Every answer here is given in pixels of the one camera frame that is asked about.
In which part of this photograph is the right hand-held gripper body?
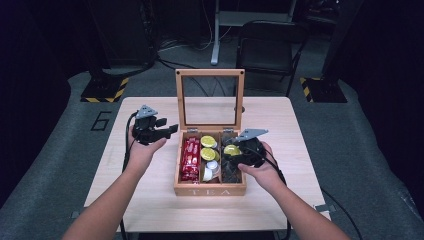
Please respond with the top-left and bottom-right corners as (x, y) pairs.
(233, 128), (270, 169)

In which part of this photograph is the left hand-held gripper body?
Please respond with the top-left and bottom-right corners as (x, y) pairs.
(131, 104), (165, 146)

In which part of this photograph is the glass tea box lid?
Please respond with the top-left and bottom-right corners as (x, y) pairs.
(175, 68), (246, 134)

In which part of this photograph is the wooden tea box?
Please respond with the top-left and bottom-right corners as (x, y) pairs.
(173, 129), (248, 197)

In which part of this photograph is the person's left hand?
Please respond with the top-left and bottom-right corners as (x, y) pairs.
(127, 125), (168, 171)

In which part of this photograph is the person's right hand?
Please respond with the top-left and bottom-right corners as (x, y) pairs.
(237, 141), (285, 195)

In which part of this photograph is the pile of dark tea bags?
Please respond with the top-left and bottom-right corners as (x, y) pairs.
(221, 133), (244, 184)

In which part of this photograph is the stack of red stick packets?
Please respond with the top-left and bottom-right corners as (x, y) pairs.
(180, 136), (202, 183)

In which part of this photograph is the hazard-striped stand base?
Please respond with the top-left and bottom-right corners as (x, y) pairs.
(298, 76), (348, 104)
(80, 76), (130, 104)

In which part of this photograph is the black folding chair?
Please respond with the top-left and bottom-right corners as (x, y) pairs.
(232, 20), (310, 98)

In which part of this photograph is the dark cabinet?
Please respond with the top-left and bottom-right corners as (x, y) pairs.
(88, 0), (158, 69)

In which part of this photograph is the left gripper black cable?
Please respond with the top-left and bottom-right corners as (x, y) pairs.
(119, 111), (140, 240)

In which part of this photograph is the black floor cable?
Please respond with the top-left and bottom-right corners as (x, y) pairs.
(320, 187), (365, 240)
(156, 57), (228, 98)

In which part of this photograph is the white cables bundle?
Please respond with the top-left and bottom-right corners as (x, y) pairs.
(157, 19), (234, 53)

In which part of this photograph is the white desk frame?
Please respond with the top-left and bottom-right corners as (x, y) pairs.
(210, 0), (298, 66)

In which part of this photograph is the dark stand post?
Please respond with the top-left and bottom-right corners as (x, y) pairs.
(320, 0), (366, 81)

